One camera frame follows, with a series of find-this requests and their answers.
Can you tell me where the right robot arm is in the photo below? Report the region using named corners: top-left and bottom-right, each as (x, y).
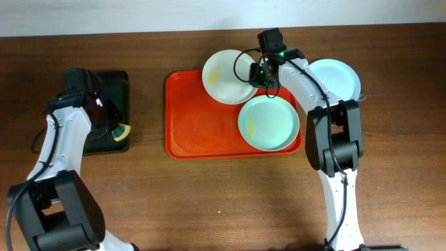
top-left (249, 28), bottom-right (364, 250)

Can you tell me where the green yellow sponge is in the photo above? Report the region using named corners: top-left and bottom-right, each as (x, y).
top-left (111, 123), bottom-right (131, 142)

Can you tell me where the white plate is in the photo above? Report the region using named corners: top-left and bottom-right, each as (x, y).
top-left (202, 50), bottom-right (258, 105)

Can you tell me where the black plastic tray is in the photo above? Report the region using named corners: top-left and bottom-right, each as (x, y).
top-left (84, 70), bottom-right (130, 155)

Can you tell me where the red plastic tray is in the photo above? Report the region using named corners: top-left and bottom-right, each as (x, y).
top-left (165, 70), bottom-right (303, 160)

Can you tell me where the light blue plate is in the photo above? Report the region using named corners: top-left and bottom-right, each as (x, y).
top-left (309, 59), bottom-right (361, 101)
top-left (238, 96), bottom-right (300, 152)

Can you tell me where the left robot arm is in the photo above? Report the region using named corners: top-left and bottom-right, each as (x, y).
top-left (6, 68), bottom-right (138, 251)

